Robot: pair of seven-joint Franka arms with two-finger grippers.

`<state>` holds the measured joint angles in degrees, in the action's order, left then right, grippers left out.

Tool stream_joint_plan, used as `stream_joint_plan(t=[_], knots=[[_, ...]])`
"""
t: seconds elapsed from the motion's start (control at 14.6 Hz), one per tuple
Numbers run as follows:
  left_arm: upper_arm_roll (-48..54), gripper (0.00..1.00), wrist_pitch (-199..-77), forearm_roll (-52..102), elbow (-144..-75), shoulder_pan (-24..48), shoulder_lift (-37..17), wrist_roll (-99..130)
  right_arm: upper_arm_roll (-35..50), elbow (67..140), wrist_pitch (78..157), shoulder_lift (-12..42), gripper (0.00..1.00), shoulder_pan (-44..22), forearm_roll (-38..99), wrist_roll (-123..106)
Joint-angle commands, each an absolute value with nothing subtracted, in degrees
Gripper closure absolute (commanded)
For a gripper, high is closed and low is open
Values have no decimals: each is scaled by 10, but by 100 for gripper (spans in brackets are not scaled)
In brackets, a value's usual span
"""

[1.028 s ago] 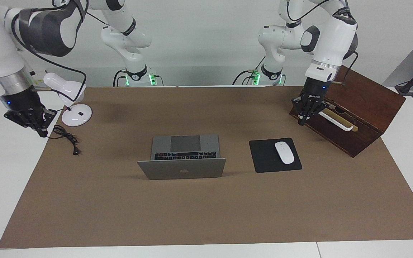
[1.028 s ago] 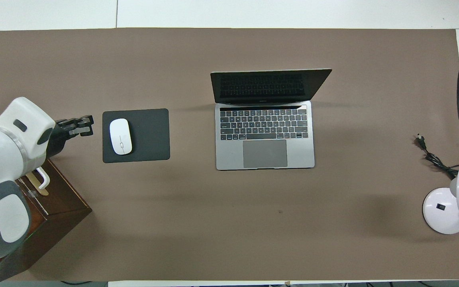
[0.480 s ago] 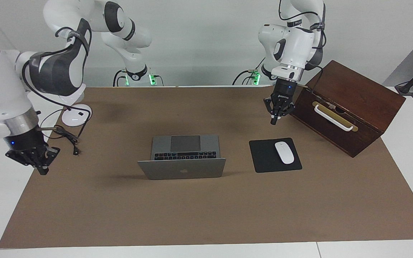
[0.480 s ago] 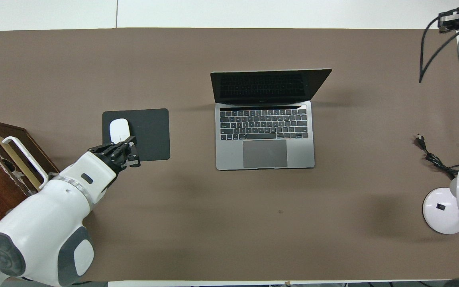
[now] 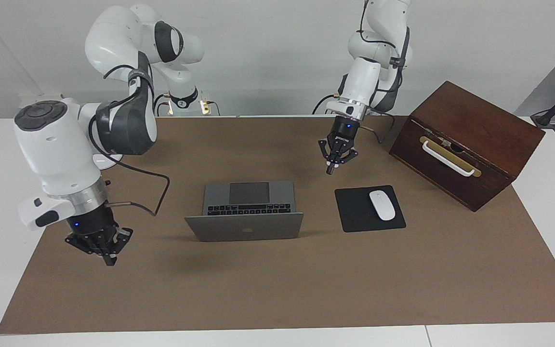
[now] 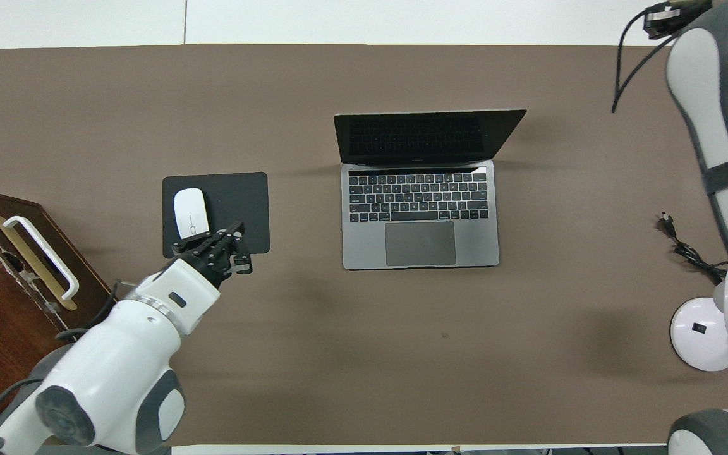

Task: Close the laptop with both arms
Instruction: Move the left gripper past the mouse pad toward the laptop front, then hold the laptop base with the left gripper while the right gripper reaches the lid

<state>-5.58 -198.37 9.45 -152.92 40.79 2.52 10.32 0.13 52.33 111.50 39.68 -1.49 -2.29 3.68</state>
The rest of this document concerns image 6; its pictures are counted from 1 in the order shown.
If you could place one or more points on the brown table mat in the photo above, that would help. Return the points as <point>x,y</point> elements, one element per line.
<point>402,366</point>

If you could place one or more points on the black mouse pad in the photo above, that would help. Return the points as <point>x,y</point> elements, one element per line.
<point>237,202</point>

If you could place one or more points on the white computer mouse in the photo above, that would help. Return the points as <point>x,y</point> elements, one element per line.
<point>190,212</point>

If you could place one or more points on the grey laptop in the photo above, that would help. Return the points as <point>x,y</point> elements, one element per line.
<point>421,240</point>

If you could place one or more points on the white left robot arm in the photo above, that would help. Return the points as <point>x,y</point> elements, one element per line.
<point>117,366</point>

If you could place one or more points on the white desk lamp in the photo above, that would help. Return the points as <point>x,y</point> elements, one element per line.
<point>699,335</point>

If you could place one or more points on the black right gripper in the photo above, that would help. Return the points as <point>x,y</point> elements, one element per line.
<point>677,18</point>

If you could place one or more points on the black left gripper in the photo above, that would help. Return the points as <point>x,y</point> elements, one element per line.
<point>218,256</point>

